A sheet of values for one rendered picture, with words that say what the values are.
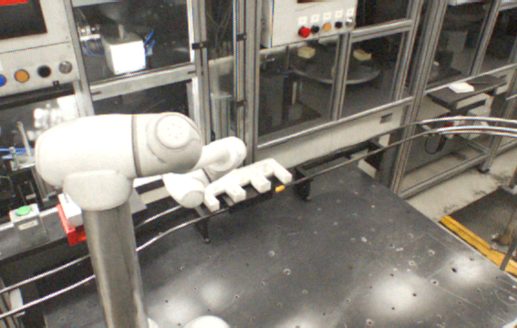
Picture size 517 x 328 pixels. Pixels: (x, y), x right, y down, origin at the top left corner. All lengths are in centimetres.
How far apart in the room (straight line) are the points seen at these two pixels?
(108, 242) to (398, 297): 106
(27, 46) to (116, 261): 68
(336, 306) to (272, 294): 22
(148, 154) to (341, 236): 113
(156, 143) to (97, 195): 16
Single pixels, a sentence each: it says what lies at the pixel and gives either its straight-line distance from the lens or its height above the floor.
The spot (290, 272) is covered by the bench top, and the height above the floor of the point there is 68.
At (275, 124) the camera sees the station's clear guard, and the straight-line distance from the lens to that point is 191.
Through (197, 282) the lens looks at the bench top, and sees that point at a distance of 163.
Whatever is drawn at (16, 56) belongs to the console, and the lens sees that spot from 140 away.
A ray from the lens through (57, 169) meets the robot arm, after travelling 90.
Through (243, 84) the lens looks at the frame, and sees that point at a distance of 172.
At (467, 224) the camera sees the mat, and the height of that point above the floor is 1.
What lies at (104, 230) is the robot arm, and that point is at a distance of 97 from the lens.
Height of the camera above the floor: 193
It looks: 35 degrees down
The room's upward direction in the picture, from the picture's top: 1 degrees clockwise
